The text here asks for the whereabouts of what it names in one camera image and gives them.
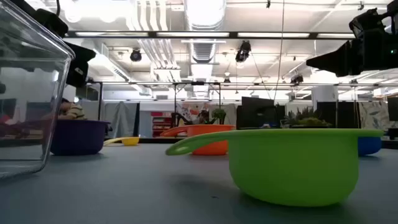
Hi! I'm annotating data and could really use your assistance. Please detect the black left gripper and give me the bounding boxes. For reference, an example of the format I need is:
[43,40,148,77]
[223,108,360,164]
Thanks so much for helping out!
[9,0,97,88]

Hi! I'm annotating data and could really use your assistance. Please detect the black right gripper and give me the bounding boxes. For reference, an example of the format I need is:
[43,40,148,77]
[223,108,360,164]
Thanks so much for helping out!
[306,27,398,78]

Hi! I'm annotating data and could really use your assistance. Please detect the clear plastic basket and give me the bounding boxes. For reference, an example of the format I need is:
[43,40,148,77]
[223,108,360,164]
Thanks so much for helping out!
[0,0,76,180]

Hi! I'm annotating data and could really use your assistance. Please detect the purple measuring cup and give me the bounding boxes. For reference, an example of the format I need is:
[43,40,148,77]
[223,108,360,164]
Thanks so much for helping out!
[49,119,110,156]

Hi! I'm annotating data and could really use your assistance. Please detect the blue measuring cup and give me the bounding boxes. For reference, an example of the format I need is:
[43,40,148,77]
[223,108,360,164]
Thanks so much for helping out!
[357,136,382,157]

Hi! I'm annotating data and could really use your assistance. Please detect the yellow measuring cup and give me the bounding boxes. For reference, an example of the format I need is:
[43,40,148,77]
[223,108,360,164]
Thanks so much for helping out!
[103,136,141,147]

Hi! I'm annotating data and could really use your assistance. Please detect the green measuring cup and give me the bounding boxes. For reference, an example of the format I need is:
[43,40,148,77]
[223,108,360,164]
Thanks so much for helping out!
[164,128,385,208]

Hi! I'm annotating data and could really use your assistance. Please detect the orange measuring cup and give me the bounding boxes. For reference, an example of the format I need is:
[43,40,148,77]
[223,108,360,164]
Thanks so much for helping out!
[160,124,236,156]

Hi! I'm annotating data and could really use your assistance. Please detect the person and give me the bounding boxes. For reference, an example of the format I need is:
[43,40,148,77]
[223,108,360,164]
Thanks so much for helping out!
[58,98,87,121]
[197,109,211,125]

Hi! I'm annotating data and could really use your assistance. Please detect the black partition panel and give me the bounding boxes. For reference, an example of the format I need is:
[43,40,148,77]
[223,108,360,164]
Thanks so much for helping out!
[316,101,359,130]

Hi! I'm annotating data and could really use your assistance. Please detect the round black spotlight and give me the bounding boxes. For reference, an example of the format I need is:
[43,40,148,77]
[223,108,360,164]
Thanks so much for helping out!
[129,48,143,63]

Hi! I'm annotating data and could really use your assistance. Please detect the leaf patterned panel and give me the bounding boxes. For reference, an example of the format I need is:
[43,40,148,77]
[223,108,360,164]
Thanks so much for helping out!
[358,101,389,131]

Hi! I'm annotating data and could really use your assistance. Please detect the potted succulent plant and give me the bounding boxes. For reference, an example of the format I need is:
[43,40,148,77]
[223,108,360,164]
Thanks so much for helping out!
[281,105,333,129]

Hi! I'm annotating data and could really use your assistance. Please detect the grey cloth cover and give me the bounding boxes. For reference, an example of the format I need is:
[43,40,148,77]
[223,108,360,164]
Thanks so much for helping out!
[104,101,141,139]

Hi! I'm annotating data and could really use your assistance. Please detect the black rig crossbar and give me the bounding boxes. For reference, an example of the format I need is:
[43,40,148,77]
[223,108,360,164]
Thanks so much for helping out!
[65,30,356,40]

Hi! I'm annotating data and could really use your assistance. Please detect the large black monitor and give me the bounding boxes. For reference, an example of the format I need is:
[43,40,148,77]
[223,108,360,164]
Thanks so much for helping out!
[235,96,286,130]

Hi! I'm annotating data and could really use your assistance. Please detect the red shelf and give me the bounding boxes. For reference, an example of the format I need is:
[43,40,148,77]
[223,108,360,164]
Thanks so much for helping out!
[150,111,174,138]

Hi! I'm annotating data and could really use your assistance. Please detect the floral patterned cloth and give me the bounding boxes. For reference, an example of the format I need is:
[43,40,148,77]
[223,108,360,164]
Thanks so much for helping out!
[175,101,211,125]

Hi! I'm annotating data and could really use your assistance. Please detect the leafy background plant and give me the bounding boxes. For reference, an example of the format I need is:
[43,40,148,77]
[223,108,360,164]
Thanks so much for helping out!
[211,108,228,125]

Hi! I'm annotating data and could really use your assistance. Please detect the small black ceiling camera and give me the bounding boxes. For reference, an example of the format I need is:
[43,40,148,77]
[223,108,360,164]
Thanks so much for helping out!
[290,73,305,85]

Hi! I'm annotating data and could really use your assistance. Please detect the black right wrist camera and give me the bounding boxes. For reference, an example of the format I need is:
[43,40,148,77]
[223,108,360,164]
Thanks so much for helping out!
[348,7,389,39]

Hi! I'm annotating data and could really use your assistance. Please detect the thin hanging cable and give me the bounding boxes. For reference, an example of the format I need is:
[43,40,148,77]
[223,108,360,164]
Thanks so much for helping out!
[272,0,285,101]

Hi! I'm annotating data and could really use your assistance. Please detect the black overhead camera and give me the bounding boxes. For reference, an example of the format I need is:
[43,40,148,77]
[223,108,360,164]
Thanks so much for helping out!
[234,40,252,63]

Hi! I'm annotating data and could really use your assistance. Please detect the black background rig frame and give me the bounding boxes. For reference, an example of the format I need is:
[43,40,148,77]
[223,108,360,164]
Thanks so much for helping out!
[172,81,223,138]

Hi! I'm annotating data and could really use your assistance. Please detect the black aluminium table frame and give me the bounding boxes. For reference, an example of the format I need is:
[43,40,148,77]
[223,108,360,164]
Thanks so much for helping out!
[104,136,398,150]

